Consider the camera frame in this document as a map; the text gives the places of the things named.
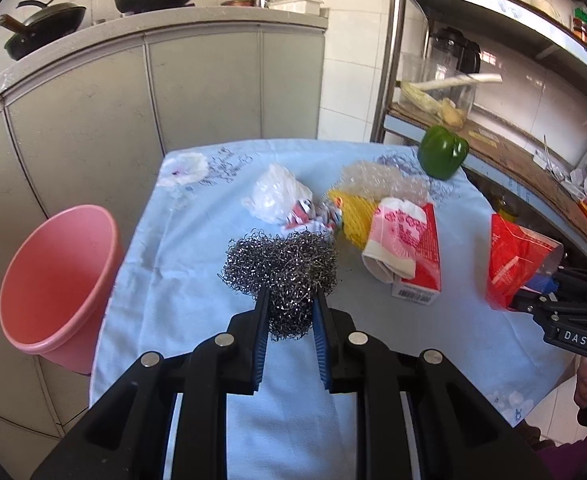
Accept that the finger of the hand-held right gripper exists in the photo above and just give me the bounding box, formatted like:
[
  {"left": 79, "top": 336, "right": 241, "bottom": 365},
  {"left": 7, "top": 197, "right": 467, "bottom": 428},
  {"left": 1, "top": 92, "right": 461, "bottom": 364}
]
[
  {"left": 511, "top": 291, "right": 587, "bottom": 317},
  {"left": 526, "top": 265, "right": 587, "bottom": 295}
]

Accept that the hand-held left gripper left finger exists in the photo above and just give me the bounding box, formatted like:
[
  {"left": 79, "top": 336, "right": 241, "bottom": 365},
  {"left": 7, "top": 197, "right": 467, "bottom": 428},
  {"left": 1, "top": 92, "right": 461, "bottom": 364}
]
[{"left": 31, "top": 284, "right": 273, "bottom": 480}]

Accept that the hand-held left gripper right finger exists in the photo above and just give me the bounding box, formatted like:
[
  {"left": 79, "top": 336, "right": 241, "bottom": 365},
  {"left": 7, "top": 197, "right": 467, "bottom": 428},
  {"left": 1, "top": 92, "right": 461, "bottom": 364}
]
[{"left": 312, "top": 287, "right": 554, "bottom": 480}]

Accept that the red plastic bag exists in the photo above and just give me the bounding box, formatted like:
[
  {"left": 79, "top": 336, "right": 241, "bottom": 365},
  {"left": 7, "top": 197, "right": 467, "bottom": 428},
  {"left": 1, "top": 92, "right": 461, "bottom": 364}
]
[{"left": 486, "top": 213, "right": 565, "bottom": 312}]

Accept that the steel wool scourer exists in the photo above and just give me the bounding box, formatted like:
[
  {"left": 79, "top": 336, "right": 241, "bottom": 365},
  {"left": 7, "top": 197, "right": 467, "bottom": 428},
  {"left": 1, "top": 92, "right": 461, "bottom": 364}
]
[{"left": 218, "top": 230, "right": 339, "bottom": 343}]

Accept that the red cardboard box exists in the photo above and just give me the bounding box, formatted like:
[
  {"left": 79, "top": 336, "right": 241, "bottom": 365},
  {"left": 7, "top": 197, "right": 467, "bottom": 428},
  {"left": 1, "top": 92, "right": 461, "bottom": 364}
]
[{"left": 391, "top": 202, "right": 444, "bottom": 306}]

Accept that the red patterned paper cup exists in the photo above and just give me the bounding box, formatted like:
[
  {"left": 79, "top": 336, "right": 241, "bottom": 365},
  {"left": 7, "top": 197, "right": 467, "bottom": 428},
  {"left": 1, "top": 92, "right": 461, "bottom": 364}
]
[{"left": 362, "top": 197, "right": 429, "bottom": 283}]

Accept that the pink plastic bucket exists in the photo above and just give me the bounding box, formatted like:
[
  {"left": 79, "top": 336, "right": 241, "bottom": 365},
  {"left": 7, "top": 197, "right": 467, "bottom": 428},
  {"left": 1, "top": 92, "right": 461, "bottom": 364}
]
[{"left": 0, "top": 204, "right": 124, "bottom": 376}]

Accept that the yellow oil bottle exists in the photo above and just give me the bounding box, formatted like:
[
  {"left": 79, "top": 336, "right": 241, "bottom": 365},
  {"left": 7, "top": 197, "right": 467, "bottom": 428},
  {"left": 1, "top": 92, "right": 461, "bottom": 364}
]
[{"left": 493, "top": 195, "right": 522, "bottom": 224}]

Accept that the light blue floral tablecloth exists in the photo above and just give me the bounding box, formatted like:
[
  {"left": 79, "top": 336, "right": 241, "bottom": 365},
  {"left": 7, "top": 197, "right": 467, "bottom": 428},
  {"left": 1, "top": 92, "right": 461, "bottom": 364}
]
[{"left": 88, "top": 139, "right": 571, "bottom": 480}]

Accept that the yellow mesh net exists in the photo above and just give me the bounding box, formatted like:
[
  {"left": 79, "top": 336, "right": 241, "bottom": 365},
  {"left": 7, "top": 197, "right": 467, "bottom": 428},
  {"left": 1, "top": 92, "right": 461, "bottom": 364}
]
[{"left": 323, "top": 189, "right": 380, "bottom": 251}]

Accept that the crumpled colourful wrapper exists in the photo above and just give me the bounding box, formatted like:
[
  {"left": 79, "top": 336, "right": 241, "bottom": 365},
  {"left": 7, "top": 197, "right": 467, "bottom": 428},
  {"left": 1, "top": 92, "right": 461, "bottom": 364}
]
[{"left": 284, "top": 199, "right": 345, "bottom": 236}]

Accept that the white plastic bag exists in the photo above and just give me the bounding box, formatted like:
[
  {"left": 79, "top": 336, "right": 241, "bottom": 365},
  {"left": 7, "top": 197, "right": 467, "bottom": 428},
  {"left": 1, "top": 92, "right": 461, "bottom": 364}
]
[{"left": 241, "top": 162, "right": 314, "bottom": 226}]

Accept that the green bell pepper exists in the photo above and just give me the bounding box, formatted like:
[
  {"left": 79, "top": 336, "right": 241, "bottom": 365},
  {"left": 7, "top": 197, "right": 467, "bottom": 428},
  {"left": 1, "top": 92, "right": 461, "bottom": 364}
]
[{"left": 417, "top": 125, "right": 470, "bottom": 181}]

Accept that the clear bubble wrap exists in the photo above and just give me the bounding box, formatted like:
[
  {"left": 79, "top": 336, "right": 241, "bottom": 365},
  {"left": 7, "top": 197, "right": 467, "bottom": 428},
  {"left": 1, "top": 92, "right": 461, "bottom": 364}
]
[{"left": 341, "top": 160, "right": 431, "bottom": 206}]

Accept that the ginger root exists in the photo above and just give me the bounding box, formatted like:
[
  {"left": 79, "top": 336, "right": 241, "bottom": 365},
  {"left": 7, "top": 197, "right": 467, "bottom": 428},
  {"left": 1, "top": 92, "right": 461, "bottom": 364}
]
[{"left": 438, "top": 99, "right": 467, "bottom": 129}]

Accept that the clear glass jar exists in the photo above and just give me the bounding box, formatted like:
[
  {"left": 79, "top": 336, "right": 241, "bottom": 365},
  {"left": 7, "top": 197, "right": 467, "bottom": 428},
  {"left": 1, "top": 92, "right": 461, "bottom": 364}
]
[{"left": 398, "top": 52, "right": 477, "bottom": 126}]

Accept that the long white root vegetable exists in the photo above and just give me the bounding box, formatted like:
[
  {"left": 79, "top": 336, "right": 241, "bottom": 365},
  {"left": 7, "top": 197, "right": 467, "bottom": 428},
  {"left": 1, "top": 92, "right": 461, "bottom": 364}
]
[{"left": 413, "top": 73, "right": 503, "bottom": 93}]

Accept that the black blender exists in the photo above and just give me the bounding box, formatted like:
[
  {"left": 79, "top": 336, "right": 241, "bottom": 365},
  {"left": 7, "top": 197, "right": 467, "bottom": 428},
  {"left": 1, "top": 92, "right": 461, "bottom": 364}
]
[{"left": 426, "top": 26, "right": 482, "bottom": 81}]

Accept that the metal shelf rack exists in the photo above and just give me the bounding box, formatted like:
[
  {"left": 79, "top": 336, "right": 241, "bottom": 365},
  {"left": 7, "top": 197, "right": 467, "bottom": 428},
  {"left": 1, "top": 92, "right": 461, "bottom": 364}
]
[{"left": 371, "top": 0, "right": 587, "bottom": 276}]

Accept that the white plastic container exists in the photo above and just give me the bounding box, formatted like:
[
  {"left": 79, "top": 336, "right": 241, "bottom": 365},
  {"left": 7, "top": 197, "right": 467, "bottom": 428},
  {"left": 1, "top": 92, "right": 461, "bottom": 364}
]
[{"left": 268, "top": 0, "right": 330, "bottom": 17}]

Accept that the black wok with lid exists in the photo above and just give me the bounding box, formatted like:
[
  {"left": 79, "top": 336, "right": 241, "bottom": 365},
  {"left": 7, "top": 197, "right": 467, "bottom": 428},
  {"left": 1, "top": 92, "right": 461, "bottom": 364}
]
[{"left": 0, "top": 0, "right": 87, "bottom": 61}]

